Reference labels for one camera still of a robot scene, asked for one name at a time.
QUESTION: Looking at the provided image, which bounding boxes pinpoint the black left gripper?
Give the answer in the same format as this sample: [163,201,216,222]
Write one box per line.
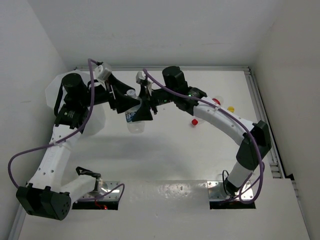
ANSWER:
[78,73,139,113]

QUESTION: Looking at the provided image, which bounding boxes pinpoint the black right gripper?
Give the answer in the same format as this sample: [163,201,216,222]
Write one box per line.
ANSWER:
[131,84,176,121]

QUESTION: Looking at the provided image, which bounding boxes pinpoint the clear bottle white label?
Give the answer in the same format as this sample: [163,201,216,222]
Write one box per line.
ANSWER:
[124,89,146,135]

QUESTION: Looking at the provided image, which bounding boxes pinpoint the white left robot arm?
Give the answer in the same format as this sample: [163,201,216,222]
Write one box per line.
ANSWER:
[16,70,137,221]

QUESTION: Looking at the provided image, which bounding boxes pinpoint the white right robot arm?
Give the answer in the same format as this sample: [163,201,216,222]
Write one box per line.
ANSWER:
[134,66,271,202]

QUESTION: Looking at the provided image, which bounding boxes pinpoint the translucent white plastic bin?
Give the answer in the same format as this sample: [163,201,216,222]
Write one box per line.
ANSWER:
[45,70,106,137]

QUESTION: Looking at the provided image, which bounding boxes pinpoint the red label clear bottle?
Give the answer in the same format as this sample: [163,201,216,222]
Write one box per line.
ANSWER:
[190,95,224,127]

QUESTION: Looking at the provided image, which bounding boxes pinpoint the yellow cap small bottle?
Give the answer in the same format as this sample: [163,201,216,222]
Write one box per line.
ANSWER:
[227,106,235,113]

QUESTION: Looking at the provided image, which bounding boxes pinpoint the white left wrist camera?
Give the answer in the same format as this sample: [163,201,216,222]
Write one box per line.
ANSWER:
[94,63,112,83]

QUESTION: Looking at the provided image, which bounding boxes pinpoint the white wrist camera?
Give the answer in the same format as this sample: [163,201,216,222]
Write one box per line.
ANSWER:
[135,71,153,95]
[94,63,112,83]

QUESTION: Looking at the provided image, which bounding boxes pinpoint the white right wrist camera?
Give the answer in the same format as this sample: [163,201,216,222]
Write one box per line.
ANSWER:
[135,71,153,95]

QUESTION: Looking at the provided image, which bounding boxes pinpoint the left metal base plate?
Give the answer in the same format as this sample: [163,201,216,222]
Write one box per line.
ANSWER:
[78,180,123,202]

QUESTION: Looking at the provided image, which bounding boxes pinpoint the metal base plate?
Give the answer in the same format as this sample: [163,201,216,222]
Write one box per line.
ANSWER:
[78,180,123,202]
[207,181,254,202]

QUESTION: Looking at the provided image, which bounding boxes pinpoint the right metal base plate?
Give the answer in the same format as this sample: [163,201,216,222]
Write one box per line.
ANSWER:
[207,181,254,202]

